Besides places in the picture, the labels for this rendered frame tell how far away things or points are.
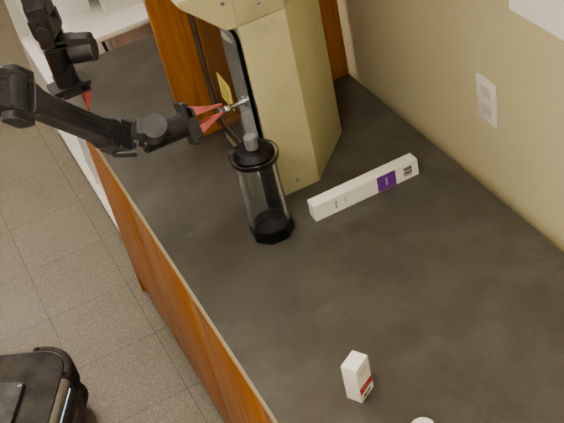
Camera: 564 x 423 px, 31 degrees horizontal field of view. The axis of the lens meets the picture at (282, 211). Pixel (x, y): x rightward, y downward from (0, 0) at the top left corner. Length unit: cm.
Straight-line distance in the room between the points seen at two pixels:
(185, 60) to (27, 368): 119
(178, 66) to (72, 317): 142
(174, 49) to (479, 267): 94
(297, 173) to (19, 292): 178
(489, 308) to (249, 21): 77
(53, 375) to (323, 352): 135
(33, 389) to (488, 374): 165
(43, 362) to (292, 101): 136
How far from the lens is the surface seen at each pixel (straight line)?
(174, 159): 264
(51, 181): 444
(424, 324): 205
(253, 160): 216
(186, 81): 261
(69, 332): 369
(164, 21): 252
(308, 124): 235
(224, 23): 214
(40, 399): 316
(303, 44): 230
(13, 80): 199
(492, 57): 217
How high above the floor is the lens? 242
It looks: 39 degrees down
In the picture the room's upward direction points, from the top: 13 degrees counter-clockwise
